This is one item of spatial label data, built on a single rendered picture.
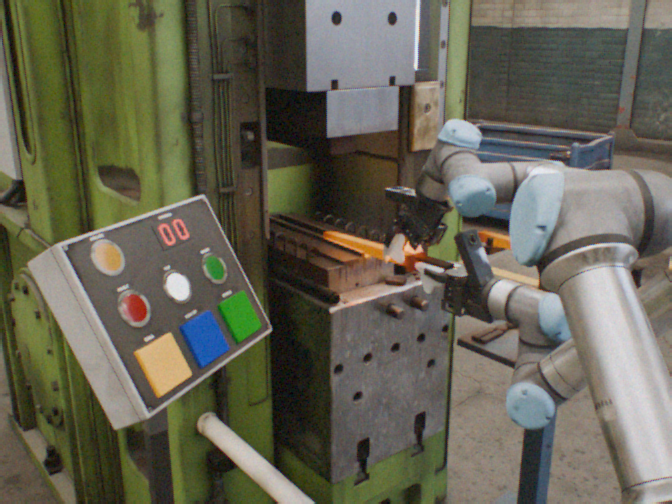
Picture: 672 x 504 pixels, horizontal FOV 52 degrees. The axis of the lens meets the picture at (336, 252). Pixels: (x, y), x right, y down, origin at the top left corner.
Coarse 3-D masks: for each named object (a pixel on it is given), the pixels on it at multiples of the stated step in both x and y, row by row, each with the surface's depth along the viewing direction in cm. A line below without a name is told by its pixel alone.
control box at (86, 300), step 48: (96, 240) 102; (144, 240) 110; (192, 240) 118; (48, 288) 100; (96, 288) 99; (144, 288) 106; (192, 288) 114; (240, 288) 124; (96, 336) 98; (144, 336) 103; (96, 384) 101; (144, 384) 100; (192, 384) 107
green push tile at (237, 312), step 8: (232, 296) 120; (240, 296) 122; (224, 304) 118; (232, 304) 119; (240, 304) 121; (248, 304) 123; (224, 312) 117; (232, 312) 119; (240, 312) 120; (248, 312) 122; (224, 320) 117; (232, 320) 118; (240, 320) 120; (248, 320) 121; (256, 320) 123; (232, 328) 117; (240, 328) 119; (248, 328) 120; (256, 328) 122; (232, 336) 118; (240, 336) 118; (248, 336) 120
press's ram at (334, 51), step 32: (288, 0) 136; (320, 0) 133; (352, 0) 138; (384, 0) 143; (416, 0) 149; (288, 32) 138; (320, 32) 135; (352, 32) 140; (384, 32) 145; (288, 64) 140; (320, 64) 137; (352, 64) 142; (384, 64) 147
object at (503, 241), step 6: (480, 234) 174; (486, 234) 173; (492, 234) 173; (498, 234) 173; (498, 240) 170; (504, 240) 169; (498, 246) 171; (504, 246) 169; (510, 246) 168; (636, 270) 145; (642, 270) 146; (636, 276) 146; (636, 282) 146
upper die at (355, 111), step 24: (288, 96) 151; (312, 96) 144; (336, 96) 142; (360, 96) 145; (384, 96) 150; (288, 120) 152; (312, 120) 145; (336, 120) 143; (360, 120) 147; (384, 120) 151
